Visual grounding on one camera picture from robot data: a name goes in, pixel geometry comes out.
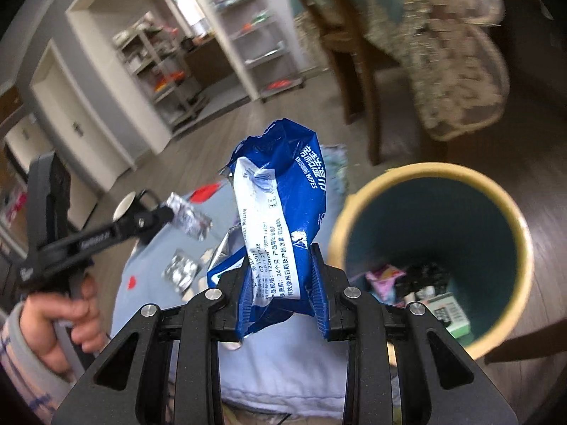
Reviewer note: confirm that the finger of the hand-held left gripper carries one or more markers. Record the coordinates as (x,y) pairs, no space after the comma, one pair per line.
(124,229)

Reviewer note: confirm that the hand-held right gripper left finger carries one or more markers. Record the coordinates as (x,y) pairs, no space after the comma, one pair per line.
(230,287)

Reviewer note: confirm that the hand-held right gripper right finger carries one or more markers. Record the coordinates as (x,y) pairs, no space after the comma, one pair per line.
(319,292)

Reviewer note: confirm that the silver blister pack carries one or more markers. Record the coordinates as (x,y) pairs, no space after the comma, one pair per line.
(181,270)
(190,219)

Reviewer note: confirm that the blue white wipes packet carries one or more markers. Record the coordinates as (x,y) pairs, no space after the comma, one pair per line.
(283,195)

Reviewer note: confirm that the teal bin with yellow rim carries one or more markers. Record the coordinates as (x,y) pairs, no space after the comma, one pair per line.
(425,212)

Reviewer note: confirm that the person's left forearm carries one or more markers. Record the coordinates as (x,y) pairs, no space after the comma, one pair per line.
(26,376)

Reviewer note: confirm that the person's left hand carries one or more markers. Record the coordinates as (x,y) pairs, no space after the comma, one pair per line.
(53,332)

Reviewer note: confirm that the white paper cup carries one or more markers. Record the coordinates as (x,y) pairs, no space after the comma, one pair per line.
(124,207)

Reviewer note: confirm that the white refrigerator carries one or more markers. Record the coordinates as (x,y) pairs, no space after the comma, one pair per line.
(20,144)

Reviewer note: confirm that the pink snack packet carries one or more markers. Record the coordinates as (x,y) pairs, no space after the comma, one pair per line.
(383,281)

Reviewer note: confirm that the light blue blanket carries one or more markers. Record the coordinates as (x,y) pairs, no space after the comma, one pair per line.
(288,363)

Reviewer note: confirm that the white door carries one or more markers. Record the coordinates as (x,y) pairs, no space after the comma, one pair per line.
(75,110)

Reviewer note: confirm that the black crumpled wrapper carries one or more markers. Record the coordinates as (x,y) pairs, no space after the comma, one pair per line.
(423,274)

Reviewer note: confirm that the green white box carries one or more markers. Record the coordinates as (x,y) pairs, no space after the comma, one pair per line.
(449,316)

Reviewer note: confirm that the grey metal shelf rack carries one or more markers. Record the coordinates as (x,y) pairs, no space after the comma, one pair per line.
(164,75)

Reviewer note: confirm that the dark wooden counter cabinet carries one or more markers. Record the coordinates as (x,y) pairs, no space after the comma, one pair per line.
(208,62)

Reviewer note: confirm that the wooden chair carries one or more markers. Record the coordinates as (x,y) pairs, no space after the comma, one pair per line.
(354,75)

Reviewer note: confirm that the white plastic shelf rack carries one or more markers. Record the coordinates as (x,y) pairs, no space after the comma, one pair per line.
(261,35)

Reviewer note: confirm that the teal lace-trimmed tablecloth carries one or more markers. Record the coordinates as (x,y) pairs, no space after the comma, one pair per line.
(452,88)

